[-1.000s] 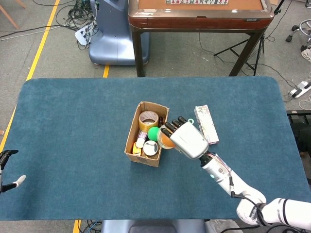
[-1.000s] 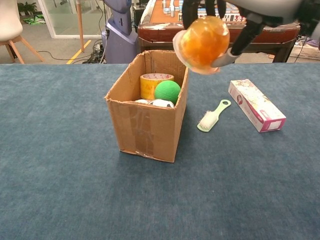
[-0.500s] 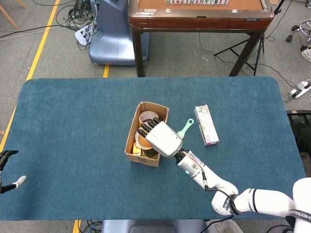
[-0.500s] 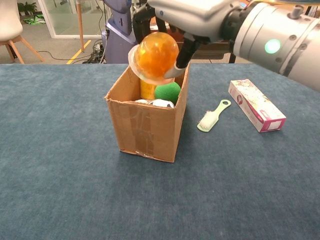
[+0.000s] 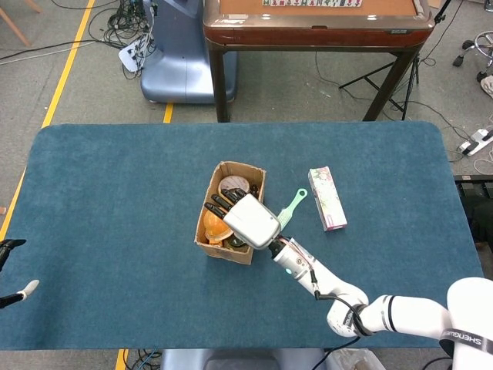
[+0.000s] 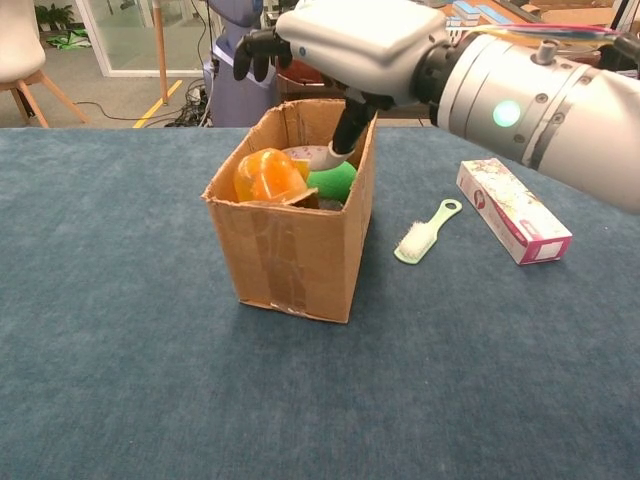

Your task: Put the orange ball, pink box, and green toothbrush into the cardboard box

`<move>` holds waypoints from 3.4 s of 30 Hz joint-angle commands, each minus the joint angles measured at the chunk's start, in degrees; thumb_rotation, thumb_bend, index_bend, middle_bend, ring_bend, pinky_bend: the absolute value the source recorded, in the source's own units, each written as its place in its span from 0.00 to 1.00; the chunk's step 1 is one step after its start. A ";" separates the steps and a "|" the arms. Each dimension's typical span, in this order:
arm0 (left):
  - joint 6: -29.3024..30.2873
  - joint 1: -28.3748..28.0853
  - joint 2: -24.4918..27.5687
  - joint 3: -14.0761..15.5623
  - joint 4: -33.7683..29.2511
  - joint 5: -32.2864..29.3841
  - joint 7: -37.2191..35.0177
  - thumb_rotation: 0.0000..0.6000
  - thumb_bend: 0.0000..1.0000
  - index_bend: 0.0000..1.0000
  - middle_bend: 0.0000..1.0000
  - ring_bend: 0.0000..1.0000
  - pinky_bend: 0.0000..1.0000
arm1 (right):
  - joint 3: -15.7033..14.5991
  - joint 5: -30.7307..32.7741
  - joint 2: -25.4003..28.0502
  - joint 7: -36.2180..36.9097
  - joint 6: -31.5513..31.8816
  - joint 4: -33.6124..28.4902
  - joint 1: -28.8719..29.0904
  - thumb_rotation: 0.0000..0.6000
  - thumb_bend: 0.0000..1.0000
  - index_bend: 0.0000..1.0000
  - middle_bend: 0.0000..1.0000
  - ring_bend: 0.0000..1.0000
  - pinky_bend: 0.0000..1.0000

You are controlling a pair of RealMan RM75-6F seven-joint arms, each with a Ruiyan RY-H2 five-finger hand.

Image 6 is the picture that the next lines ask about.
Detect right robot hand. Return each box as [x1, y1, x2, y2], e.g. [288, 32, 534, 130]
[232, 0, 451, 174]

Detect orange translucent ball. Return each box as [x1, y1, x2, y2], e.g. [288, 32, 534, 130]
[233, 147, 319, 205]

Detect light green scrub brush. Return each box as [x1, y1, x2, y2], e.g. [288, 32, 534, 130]
[393, 198, 464, 266]

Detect pink white toothpaste carton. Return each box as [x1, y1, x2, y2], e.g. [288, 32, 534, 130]
[455, 157, 574, 266]

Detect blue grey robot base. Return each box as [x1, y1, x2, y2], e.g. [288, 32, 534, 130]
[202, 0, 279, 129]

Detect brown cardboard box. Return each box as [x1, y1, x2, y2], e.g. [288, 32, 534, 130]
[201, 98, 379, 325]

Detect brown mahjong table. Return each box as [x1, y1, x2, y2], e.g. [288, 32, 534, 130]
[274, 0, 621, 121]

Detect blue backed mahjong tile row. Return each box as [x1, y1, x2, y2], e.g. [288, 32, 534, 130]
[446, 0, 511, 31]

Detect yellow packing tape roll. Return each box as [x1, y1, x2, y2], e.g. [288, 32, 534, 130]
[279, 143, 334, 174]

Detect green foam ball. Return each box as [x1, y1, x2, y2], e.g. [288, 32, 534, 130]
[305, 160, 359, 205]

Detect wooden pole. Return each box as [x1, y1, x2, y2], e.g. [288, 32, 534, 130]
[152, 0, 170, 106]

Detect white framed glass partition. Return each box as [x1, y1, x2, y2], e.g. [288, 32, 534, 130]
[74, 0, 211, 79]

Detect green cloth bundle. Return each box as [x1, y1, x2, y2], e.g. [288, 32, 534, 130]
[47, 29, 94, 51]

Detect potted green plant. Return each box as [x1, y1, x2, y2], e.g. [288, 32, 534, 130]
[34, 3, 76, 32]

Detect white chair wooden legs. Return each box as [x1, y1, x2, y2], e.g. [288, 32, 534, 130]
[0, 0, 91, 129]

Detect blue table cloth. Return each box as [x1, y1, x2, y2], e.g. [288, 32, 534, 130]
[0, 125, 640, 480]

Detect black floor cable bundle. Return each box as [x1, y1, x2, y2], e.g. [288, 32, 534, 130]
[164, 74, 214, 129]

